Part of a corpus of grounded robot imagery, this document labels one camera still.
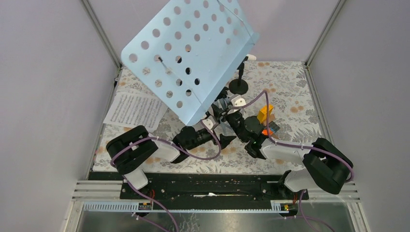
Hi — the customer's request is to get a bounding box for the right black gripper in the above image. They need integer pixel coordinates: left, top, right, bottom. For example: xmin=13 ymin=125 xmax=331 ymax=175
xmin=211 ymin=102 xmax=247 ymax=142

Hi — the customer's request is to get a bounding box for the yellow toy block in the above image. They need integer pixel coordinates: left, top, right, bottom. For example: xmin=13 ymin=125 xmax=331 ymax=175
xmin=257 ymin=104 xmax=276 ymax=126

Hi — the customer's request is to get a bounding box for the light blue music stand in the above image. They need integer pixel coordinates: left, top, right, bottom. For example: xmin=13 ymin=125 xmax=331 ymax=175
xmin=121 ymin=0 xmax=259 ymax=126

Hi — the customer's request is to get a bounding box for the sheet music page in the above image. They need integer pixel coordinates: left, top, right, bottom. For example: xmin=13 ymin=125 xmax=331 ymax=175
xmin=103 ymin=92 xmax=168 ymax=132

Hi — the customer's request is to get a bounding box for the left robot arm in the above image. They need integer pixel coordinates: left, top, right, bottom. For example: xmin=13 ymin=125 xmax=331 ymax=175
xmin=106 ymin=125 xmax=236 ymax=199

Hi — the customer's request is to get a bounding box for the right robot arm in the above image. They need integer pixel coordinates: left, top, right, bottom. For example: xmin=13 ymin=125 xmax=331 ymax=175
xmin=211 ymin=104 xmax=353 ymax=199

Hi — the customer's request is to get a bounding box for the right black microphone stand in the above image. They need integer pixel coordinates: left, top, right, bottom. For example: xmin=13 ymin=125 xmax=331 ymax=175
xmin=229 ymin=62 xmax=249 ymax=95

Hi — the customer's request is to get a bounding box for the orange curved toy block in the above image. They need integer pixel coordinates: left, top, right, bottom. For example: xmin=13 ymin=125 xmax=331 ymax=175
xmin=262 ymin=128 xmax=274 ymax=136

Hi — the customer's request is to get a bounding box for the white toy microphone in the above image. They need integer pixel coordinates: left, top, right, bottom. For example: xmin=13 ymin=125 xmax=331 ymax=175
xmin=244 ymin=54 xmax=257 ymax=61

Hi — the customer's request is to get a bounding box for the floral table mat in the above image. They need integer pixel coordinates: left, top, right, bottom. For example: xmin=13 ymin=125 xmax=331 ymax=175
xmin=92 ymin=60 xmax=324 ymax=176

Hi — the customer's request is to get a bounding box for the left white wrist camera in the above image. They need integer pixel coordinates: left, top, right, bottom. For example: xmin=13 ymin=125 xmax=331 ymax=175
xmin=202 ymin=117 xmax=217 ymax=131

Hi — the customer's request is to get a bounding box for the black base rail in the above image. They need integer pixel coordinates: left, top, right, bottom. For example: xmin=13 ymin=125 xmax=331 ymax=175
xmin=140 ymin=173 xmax=300 ymax=210

